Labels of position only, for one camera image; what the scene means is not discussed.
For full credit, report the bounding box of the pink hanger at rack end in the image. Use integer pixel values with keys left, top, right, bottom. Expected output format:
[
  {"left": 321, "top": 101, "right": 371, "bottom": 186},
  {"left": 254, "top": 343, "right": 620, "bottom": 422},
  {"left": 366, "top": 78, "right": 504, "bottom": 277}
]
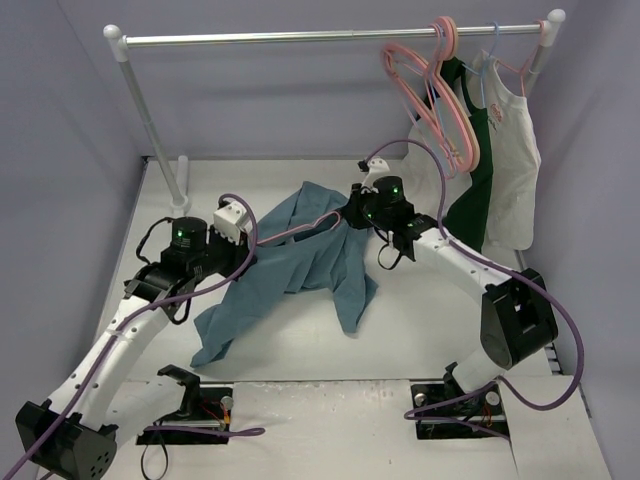
[{"left": 496, "top": 20, "right": 546, "bottom": 98}]

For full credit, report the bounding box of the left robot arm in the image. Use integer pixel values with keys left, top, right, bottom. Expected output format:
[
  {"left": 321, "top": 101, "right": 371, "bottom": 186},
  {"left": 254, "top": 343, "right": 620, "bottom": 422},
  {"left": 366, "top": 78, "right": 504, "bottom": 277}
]
[{"left": 16, "top": 217, "right": 257, "bottom": 479}]

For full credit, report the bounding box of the blue t shirt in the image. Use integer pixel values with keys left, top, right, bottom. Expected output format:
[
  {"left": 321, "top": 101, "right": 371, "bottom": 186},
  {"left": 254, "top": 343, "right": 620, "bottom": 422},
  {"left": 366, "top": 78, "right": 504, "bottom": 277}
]
[{"left": 190, "top": 181, "right": 378, "bottom": 368}]

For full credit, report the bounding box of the white t shirt on hanger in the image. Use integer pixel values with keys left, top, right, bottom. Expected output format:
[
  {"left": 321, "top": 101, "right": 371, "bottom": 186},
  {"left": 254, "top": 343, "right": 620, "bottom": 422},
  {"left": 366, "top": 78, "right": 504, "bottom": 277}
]
[{"left": 469, "top": 51, "right": 541, "bottom": 251}]

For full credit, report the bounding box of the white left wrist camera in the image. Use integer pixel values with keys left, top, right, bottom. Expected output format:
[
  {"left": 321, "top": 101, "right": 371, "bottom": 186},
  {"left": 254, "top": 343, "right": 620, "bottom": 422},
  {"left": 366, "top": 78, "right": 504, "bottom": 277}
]
[{"left": 213, "top": 197, "right": 252, "bottom": 246}]

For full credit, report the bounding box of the green t shirt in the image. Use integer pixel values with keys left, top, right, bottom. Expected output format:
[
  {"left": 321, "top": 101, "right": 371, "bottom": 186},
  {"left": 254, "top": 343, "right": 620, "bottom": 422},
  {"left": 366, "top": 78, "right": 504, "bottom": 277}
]
[{"left": 423, "top": 55, "right": 497, "bottom": 254}]

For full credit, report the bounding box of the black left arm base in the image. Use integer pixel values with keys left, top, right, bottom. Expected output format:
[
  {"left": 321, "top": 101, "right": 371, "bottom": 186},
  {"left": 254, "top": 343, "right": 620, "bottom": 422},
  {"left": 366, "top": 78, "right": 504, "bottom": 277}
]
[{"left": 135, "top": 384, "right": 233, "bottom": 446}]

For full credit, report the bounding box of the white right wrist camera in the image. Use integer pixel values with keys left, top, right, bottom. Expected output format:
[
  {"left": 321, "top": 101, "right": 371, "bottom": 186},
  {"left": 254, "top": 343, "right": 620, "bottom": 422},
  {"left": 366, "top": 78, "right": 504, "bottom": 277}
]
[{"left": 358, "top": 156, "right": 390, "bottom": 189}]

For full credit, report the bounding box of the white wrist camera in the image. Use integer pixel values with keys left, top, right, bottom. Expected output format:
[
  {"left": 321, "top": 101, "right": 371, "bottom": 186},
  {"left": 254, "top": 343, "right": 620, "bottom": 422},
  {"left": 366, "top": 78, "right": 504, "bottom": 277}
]
[
  {"left": 213, "top": 197, "right": 252, "bottom": 246},
  {"left": 358, "top": 156, "right": 390, "bottom": 189}
]

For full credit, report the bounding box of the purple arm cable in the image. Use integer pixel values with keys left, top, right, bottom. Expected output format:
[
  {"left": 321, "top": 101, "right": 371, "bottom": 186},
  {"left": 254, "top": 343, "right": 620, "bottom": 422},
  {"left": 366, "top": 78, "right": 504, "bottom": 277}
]
[
  {"left": 9, "top": 193, "right": 266, "bottom": 480},
  {"left": 369, "top": 138, "right": 585, "bottom": 436}
]

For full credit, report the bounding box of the black cable loop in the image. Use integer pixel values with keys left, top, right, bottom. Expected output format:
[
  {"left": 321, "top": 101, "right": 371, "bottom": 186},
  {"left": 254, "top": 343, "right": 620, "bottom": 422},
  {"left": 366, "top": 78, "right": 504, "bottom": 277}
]
[{"left": 141, "top": 429, "right": 175, "bottom": 479}]

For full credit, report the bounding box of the pink hanger behind thick one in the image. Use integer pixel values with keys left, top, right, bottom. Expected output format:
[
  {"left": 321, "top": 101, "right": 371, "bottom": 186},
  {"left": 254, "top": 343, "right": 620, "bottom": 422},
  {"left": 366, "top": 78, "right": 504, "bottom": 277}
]
[{"left": 380, "top": 42, "right": 458, "bottom": 179}]

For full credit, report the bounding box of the thin pink wire hanger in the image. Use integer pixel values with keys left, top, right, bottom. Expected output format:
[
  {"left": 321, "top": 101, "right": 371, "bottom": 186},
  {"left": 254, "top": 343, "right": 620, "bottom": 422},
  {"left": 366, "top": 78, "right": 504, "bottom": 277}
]
[{"left": 257, "top": 210, "right": 342, "bottom": 246}]

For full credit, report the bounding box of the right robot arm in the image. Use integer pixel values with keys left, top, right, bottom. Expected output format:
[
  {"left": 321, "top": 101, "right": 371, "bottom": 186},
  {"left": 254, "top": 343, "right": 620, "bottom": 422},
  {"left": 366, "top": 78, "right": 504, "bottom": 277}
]
[{"left": 341, "top": 176, "right": 558, "bottom": 412}]

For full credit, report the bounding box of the white clothes rack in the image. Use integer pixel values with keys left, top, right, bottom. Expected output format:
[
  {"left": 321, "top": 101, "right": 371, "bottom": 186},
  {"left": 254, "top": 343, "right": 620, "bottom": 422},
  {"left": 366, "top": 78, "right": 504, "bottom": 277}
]
[{"left": 102, "top": 8, "right": 567, "bottom": 211}]

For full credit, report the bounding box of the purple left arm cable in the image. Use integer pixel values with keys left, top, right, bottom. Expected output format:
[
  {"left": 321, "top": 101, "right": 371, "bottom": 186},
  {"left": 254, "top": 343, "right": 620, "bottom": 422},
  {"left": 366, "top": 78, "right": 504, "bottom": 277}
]
[{"left": 9, "top": 193, "right": 266, "bottom": 480}]

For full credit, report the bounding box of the blue wire hanger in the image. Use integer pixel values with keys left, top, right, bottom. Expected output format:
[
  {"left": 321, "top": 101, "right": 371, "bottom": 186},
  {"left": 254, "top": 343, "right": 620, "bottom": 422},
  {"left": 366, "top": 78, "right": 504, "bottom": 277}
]
[{"left": 464, "top": 21, "right": 500, "bottom": 108}]

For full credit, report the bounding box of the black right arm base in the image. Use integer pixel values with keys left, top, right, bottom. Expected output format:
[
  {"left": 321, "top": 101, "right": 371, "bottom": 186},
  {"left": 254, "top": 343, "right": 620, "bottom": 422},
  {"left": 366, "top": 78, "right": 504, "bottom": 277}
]
[{"left": 406, "top": 383, "right": 510, "bottom": 441}]

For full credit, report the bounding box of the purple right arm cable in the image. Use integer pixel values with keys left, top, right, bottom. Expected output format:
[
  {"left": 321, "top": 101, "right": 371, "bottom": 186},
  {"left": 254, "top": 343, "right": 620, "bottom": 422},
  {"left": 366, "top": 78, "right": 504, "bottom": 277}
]
[{"left": 369, "top": 138, "right": 585, "bottom": 436}]

